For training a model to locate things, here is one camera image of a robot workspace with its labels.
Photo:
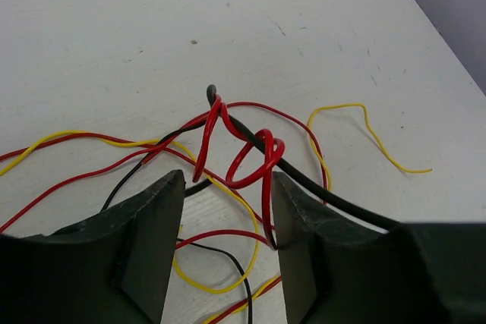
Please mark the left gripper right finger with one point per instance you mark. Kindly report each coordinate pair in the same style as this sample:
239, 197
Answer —
335, 270

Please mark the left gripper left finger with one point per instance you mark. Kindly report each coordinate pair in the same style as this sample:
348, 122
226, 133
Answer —
113, 267

